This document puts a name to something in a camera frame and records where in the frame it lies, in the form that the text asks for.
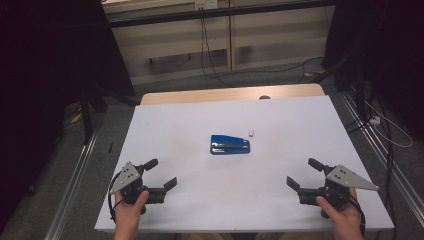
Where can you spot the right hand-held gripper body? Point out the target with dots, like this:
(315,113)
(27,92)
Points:
(336,190)

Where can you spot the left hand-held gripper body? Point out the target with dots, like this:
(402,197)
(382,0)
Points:
(133,186)

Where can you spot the small white staple box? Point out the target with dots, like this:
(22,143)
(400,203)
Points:
(251,133)

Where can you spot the blue stapler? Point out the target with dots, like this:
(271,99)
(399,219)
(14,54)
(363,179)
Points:
(230,145)

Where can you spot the person's right hand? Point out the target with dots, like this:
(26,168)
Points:
(346,216)

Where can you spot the person's left hand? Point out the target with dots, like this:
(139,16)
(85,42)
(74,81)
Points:
(128,215)

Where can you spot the small black floor item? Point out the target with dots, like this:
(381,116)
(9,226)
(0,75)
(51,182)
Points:
(110,147)

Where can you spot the white power plug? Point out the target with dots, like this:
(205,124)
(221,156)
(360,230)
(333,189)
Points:
(375,120)

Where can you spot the black stand leg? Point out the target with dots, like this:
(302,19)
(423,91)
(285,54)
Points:
(87,116)

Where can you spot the black curtain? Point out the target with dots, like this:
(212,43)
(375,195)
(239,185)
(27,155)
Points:
(43,66)
(383,50)

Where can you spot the light wooden cabinet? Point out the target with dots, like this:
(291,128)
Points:
(233,40)

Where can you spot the black horizontal bar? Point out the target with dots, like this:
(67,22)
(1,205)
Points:
(216,14)

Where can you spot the aluminium floor rail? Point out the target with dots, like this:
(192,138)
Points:
(71,186)
(380,153)

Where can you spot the white wall socket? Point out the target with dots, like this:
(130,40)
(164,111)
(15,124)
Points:
(206,4)

